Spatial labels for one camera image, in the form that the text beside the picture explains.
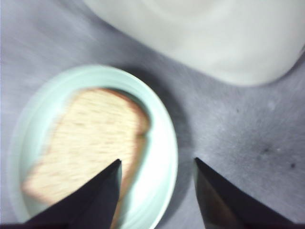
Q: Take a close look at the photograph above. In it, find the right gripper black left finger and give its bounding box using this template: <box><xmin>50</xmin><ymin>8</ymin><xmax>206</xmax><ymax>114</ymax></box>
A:
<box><xmin>0</xmin><ymin>159</ymin><xmax>122</xmax><ymax>229</ymax></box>

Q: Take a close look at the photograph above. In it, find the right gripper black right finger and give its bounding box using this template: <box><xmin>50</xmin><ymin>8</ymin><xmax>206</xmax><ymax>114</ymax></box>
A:
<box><xmin>194</xmin><ymin>157</ymin><xmax>305</xmax><ymax>229</ymax></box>

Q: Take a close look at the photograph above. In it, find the toasted bread slice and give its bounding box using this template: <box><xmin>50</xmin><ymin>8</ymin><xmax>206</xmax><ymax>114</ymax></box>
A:
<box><xmin>21</xmin><ymin>87</ymin><xmax>151</xmax><ymax>229</ymax></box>

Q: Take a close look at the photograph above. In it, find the pale green round plate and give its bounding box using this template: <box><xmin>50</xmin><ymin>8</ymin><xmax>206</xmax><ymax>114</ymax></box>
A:
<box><xmin>7</xmin><ymin>64</ymin><xmax>179</xmax><ymax>229</ymax></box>

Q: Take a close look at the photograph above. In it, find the cream toaster with chrome top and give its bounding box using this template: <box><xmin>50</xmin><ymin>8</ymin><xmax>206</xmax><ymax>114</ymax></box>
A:
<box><xmin>81</xmin><ymin>0</ymin><xmax>305</xmax><ymax>86</ymax></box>

